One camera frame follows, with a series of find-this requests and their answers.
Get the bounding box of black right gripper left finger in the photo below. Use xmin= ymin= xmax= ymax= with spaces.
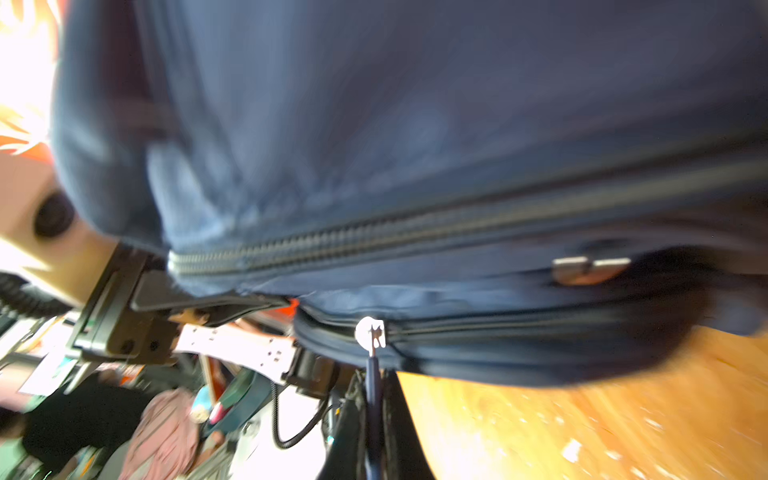
xmin=317 ymin=373 xmax=367 ymax=480

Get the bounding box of navy blue student backpack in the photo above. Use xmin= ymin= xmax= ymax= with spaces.
xmin=51 ymin=1 xmax=767 ymax=386

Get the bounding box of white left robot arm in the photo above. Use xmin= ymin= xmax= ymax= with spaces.
xmin=66 ymin=246 xmax=338 ymax=398

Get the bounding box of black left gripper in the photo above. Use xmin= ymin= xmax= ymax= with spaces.
xmin=66 ymin=248 xmax=291 ymax=365

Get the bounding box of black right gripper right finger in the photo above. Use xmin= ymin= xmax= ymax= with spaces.
xmin=382 ymin=371 xmax=435 ymax=480

